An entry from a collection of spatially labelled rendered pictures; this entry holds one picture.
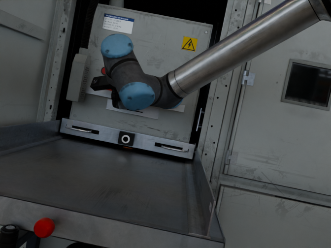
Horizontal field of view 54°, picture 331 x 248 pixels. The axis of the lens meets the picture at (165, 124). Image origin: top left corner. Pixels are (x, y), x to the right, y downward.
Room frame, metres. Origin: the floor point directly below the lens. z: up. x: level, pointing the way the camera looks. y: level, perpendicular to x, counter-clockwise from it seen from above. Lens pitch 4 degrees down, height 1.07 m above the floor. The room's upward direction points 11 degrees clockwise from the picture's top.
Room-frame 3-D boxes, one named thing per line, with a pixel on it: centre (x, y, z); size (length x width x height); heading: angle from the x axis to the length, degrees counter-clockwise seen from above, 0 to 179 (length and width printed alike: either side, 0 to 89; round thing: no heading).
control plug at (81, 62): (1.22, 0.35, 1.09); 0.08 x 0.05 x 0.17; 178
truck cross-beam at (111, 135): (1.30, 0.14, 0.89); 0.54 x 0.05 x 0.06; 88
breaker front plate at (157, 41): (1.29, 0.14, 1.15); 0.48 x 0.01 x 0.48; 88
